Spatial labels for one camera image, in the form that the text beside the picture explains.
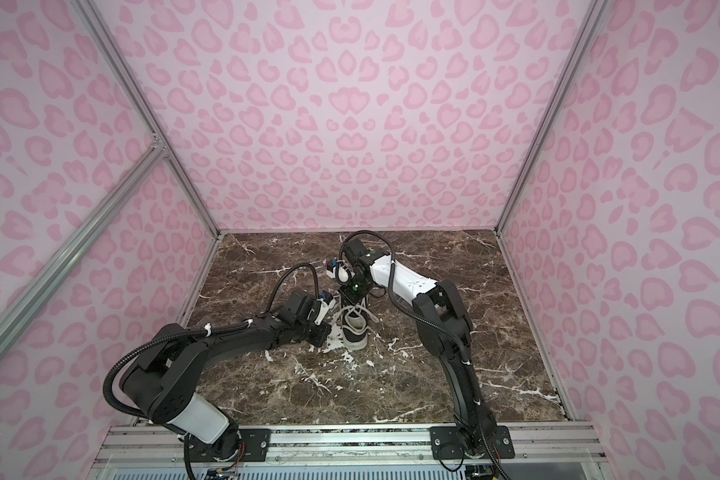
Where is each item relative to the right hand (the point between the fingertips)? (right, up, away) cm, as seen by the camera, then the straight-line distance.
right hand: (348, 295), depth 94 cm
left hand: (-5, -9, -3) cm, 11 cm away
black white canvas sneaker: (+3, -9, -8) cm, 12 cm away
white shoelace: (+2, -4, -3) cm, 5 cm away
